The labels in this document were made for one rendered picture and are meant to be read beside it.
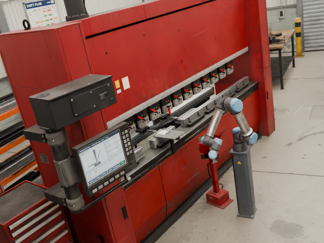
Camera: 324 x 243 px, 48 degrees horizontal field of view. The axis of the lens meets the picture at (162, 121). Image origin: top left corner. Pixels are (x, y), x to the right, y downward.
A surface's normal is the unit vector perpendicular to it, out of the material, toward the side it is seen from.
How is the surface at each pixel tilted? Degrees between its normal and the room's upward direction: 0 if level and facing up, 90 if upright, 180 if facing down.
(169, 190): 90
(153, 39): 90
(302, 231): 0
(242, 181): 90
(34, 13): 90
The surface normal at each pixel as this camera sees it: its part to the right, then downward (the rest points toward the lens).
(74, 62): 0.77, 0.09
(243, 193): -0.43, 0.40
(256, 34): -0.61, 0.38
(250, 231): -0.18, -0.92
